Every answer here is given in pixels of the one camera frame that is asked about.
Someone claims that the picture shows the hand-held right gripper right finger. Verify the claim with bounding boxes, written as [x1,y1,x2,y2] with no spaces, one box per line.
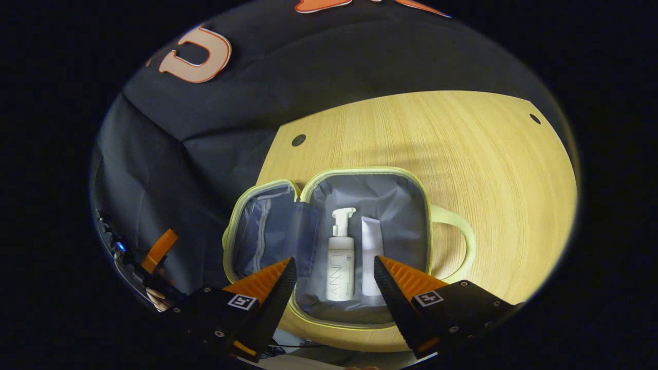
[374,255,522,359]

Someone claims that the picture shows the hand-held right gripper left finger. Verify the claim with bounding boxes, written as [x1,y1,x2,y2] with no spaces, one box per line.
[172,257,298,363]

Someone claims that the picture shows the white squeeze tube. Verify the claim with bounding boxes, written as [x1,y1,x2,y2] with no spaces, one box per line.
[361,216,385,297]

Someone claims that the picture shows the white pump bottle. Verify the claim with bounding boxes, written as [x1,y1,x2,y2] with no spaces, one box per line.
[326,207,356,302]

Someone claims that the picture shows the pale yellow suitcase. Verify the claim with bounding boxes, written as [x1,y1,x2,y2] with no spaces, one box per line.
[222,167,477,330]

